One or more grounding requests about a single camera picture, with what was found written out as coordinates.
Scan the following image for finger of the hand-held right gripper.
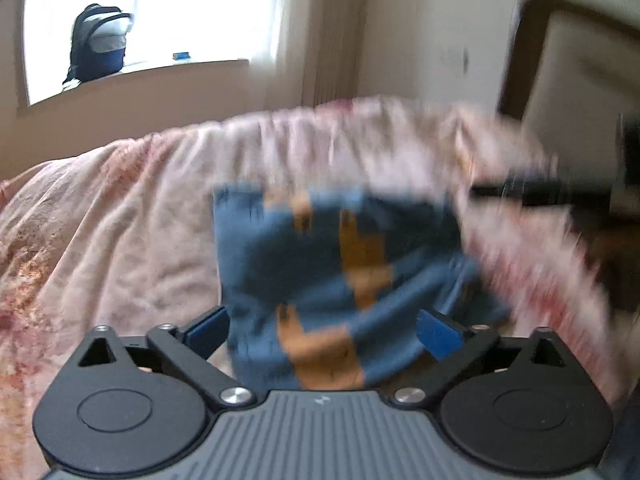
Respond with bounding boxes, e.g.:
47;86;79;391
471;172;618;208

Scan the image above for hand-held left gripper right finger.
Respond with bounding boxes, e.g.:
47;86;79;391
392;308;573;405

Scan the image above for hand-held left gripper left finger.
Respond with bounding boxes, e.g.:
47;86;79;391
72;306;253;407

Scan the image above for blue pants with yellow print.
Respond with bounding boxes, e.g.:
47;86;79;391
213;184;512;392

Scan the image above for pink floral blanket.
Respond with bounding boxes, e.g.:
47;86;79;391
0;94;633;466

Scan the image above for brown bed headboard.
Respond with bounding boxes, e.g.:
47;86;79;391
497;0;640;128

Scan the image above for beige pleated curtain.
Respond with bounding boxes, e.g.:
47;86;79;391
297;0;373;108

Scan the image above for white windowsill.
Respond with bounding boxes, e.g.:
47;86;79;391
25;58;251;107

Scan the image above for dark blue grey backpack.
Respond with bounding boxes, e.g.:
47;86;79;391
62;4;135;86

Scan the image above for white framed window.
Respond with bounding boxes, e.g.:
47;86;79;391
22;0;296;106

